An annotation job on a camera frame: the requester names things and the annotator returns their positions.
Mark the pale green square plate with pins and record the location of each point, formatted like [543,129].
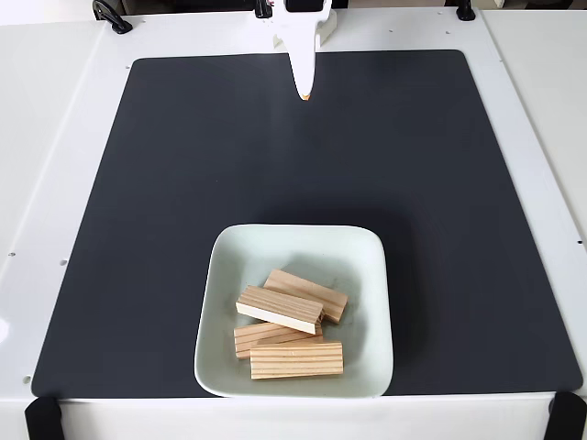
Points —
[238,256]

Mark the wooden block printed three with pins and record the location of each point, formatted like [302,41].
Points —
[298,361]

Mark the grooved wooden block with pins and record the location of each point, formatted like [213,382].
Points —
[250,339]
[280,306]
[321,295]

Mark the black table clamp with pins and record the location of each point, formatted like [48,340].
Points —
[568,417]
[43,419]
[465,11]
[112,17]

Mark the black rubber mat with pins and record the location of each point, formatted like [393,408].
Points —
[137,229]

